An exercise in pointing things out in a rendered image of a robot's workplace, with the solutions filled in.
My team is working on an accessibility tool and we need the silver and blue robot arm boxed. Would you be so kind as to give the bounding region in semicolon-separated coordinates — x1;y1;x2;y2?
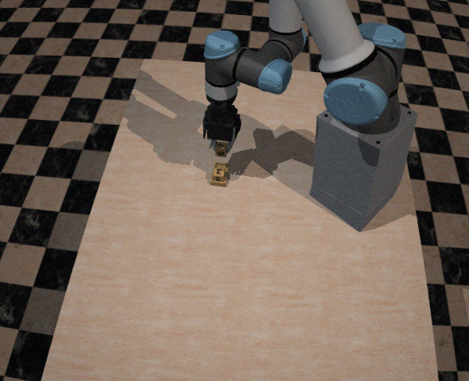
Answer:
204;0;406;135

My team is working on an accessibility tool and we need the tan wooden number cube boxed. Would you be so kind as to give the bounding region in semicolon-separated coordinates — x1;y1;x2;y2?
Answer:
215;141;227;157
213;167;225;182

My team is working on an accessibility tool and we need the brown wooden tray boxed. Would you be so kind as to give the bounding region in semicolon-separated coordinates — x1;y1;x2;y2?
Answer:
210;162;229;187

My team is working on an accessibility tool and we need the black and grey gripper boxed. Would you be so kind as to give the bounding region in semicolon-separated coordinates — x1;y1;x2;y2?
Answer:
203;94;241;153

